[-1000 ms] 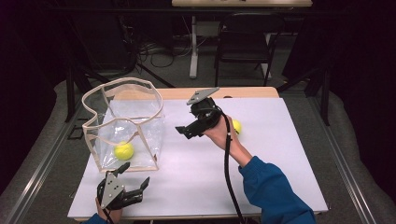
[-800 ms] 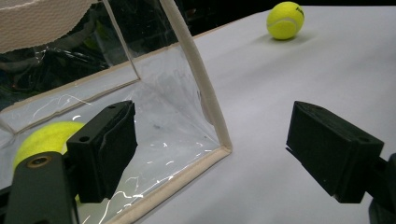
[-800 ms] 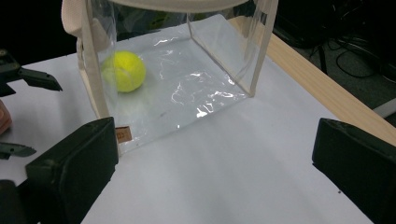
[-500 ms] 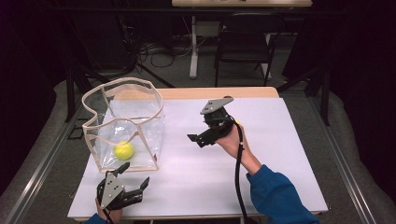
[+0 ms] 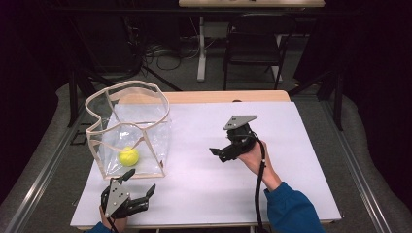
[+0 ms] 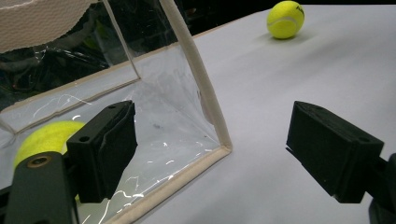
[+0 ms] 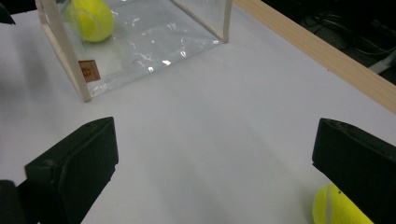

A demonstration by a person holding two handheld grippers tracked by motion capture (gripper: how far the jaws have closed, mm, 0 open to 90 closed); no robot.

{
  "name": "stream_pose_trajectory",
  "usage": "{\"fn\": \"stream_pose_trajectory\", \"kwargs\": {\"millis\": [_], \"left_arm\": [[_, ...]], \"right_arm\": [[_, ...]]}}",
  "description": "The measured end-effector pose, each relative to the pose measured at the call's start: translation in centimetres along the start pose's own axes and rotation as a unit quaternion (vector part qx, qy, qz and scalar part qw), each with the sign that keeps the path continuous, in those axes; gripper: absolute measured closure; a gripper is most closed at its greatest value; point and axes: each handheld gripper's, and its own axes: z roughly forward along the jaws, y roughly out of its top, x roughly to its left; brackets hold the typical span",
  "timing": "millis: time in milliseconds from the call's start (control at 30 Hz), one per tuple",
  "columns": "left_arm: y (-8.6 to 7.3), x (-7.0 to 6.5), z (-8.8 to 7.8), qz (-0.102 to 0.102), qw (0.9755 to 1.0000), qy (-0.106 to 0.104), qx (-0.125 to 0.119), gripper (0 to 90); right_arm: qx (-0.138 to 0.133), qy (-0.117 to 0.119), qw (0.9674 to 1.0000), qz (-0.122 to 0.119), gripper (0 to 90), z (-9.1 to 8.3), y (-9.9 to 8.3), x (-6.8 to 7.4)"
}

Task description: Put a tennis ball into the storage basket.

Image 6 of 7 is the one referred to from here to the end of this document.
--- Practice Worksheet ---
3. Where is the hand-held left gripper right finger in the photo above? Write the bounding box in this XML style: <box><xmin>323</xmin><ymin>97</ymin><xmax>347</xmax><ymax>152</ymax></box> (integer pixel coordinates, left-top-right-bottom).
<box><xmin>285</xmin><ymin>100</ymin><xmax>386</xmax><ymax>204</ymax></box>

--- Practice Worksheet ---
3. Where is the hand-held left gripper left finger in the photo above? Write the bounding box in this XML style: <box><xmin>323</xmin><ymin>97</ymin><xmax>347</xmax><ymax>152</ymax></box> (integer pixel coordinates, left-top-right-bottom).
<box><xmin>65</xmin><ymin>100</ymin><xmax>139</xmax><ymax>203</ymax></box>

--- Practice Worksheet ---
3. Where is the yellow tennis ball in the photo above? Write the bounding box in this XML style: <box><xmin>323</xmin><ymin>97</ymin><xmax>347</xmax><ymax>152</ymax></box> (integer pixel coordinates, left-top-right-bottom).
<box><xmin>12</xmin><ymin>119</ymin><xmax>87</xmax><ymax>171</ymax></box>
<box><xmin>266</xmin><ymin>0</ymin><xmax>305</xmax><ymax>40</ymax></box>

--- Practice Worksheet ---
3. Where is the clear plastic bag beige trim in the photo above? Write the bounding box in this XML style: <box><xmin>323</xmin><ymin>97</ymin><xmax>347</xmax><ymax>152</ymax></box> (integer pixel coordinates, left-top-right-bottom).
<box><xmin>0</xmin><ymin>0</ymin><xmax>233</xmax><ymax>224</ymax></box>

